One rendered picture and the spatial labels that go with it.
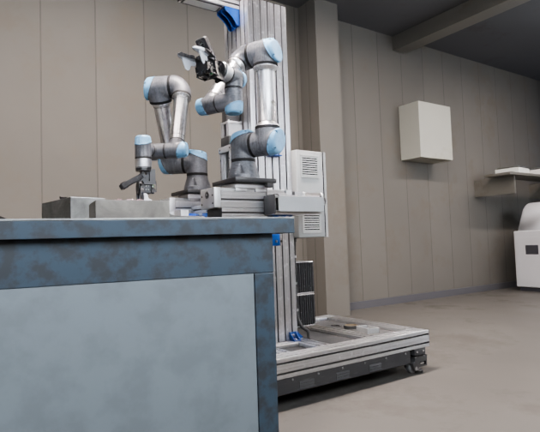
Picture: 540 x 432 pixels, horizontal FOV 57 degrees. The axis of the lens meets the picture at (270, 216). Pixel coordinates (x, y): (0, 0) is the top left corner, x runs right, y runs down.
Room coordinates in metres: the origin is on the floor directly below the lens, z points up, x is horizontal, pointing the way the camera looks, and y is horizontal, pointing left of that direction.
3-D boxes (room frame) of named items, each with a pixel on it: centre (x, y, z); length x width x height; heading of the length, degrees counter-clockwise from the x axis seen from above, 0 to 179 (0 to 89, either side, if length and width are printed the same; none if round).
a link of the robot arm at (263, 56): (2.26, 0.00, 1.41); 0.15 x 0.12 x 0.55; 60
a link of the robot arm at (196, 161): (2.74, 0.40, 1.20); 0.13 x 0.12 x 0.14; 84
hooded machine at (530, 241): (6.52, -3.60, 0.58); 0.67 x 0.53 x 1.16; 124
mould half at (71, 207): (1.85, 0.55, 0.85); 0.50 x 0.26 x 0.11; 134
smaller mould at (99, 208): (1.42, 0.41, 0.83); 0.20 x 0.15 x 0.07; 116
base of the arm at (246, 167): (2.33, 0.12, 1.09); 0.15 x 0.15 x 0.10
